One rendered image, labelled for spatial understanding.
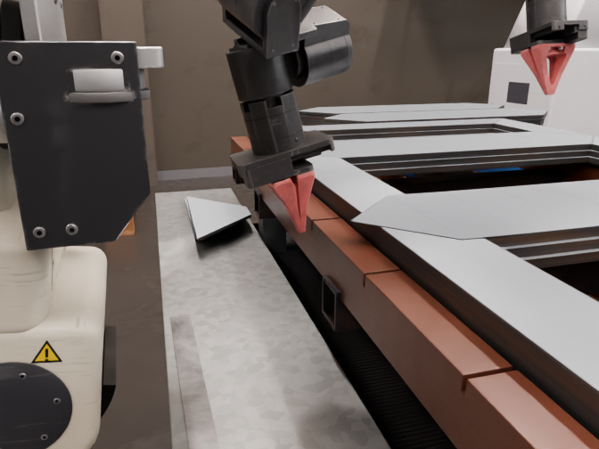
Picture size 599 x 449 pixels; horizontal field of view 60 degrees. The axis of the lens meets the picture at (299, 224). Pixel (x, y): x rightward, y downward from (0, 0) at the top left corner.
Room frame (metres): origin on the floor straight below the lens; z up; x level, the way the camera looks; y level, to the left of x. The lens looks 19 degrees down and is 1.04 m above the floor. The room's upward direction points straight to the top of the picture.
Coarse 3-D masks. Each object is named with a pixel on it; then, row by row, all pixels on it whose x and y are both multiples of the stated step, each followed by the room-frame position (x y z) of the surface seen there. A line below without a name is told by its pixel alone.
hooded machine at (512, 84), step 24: (576, 0) 3.69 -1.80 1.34; (504, 48) 4.07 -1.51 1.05; (576, 48) 3.61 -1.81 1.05; (504, 72) 4.01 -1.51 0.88; (528, 72) 3.78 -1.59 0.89; (576, 72) 3.60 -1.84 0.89; (504, 96) 3.98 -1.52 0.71; (528, 96) 3.75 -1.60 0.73; (552, 96) 3.56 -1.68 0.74; (576, 96) 3.61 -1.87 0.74; (552, 120) 3.55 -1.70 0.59; (576, 120) 3.63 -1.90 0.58
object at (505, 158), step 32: (384, 128) 1.33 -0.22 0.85; (416, 128) 1.36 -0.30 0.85; (448, 128) 1.38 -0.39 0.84; (480, 128) 1.40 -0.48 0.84; (512, 128) 1.34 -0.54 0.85; (352, 160) 0.95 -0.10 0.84; (384, 160) 0.97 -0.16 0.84; (416, 160) 0.98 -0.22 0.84; (448, 160) 1.00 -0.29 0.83; (480, 160) 1.02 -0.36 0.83; (512, 160) 1.04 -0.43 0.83; (544, 160) 1.05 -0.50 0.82; (576, 160) 1.07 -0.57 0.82; (320, 192) 0.76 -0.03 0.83; (352, 224) 0.63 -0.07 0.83; (416, 256) 0.47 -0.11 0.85; (544, 256) 0.53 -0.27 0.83; (576, 256) 0.53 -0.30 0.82; (448, 288) 0.41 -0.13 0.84; (480, 320) 0.37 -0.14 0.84; (512, 352) 0.33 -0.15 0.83; (544, 352) 0.30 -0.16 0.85; (544, 384) 0.29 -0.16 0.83; (576, 384) 0.27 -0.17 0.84; (576, 416) 0.27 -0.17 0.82
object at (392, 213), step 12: (384, 204) 0.64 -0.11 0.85; (396, 204) 0.64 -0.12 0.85; (384, 216) 0.59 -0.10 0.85; (396, 216) 0.59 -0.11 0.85; (408, 216) 0.59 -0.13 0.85; (420, 216) 0.59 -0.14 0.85; (396, 228) 0.54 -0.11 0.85; (408, 228) 0.54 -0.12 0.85; (420, 228) 0.54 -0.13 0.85; (432, 228) 0.54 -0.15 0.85; (444, 228) 0.54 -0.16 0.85
